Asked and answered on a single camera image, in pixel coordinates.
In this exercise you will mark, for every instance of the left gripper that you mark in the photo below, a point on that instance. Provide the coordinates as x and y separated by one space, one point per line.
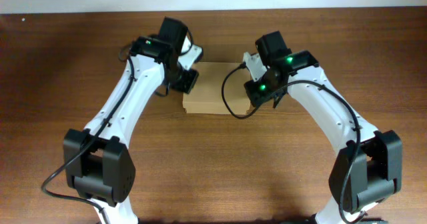
186 82

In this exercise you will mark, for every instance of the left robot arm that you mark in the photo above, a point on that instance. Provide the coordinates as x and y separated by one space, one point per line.
100 167

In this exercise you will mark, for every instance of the cardboard box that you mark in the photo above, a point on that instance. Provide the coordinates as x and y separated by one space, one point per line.
216 89

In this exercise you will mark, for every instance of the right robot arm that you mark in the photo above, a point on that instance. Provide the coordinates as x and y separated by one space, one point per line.
368 165

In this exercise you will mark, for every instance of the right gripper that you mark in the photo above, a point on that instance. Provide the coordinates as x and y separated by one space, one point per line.
267 97

